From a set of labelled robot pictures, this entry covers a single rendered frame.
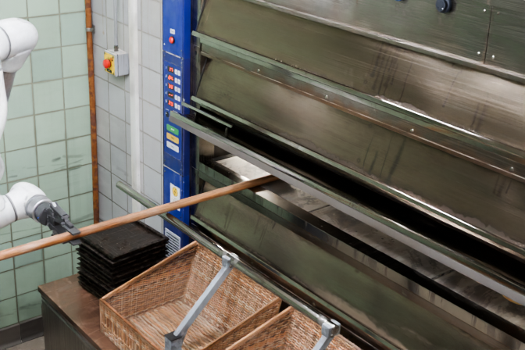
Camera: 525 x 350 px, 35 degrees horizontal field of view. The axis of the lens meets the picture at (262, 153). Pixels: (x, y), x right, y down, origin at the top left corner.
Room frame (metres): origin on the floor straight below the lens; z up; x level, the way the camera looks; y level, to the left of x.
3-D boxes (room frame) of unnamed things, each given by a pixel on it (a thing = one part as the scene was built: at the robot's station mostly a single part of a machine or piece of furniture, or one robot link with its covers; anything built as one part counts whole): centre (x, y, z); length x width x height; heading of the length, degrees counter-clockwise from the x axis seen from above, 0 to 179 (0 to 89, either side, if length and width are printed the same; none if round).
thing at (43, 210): (2.58, 0.72, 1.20); 0.09 x 0.07 x 0.08; 40
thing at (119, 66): (3.62, 0.67, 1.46); 0.10 x 0.07 x 0.10; 39
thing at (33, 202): (2.64, 0.76, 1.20); 0.09 x 0.06 x 0.09; 130
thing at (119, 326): (2.77, 0.26, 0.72); 0.56 x 0.49 x 0.28; 40
